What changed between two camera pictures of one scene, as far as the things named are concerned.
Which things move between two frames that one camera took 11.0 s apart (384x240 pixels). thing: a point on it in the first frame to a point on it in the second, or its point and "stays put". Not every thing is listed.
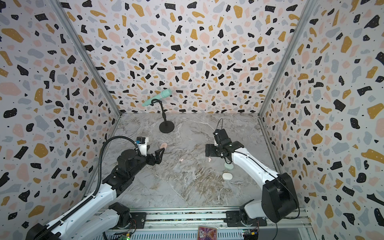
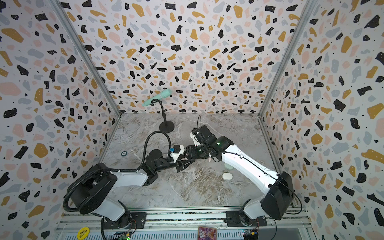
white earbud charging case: x=227 y=176 stays put
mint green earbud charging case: x=229 y=166 stays put
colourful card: x=206 y=233 stays put
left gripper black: x=154 y=161 to x=179 y=165
